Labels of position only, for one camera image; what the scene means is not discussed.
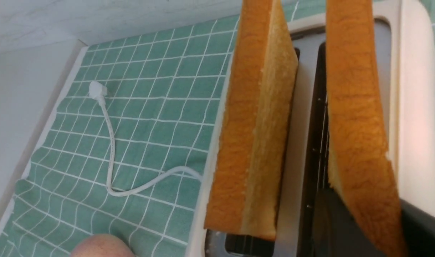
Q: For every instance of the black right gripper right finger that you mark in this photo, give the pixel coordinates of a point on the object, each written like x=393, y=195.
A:
x=418, y=230

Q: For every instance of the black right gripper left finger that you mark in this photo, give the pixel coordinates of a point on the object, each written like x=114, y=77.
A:
x=334, y=231

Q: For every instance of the toasted bread slice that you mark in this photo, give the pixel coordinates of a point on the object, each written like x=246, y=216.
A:
x=244, y=195
x=364, y=174

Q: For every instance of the white toaster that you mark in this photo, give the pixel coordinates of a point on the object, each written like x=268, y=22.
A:
x=405, y=51

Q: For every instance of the green checkered tablecloth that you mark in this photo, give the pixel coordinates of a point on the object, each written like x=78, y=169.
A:
x=164, y=91

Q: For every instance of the red yellow apple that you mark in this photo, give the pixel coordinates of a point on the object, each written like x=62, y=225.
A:
x=102, y=245

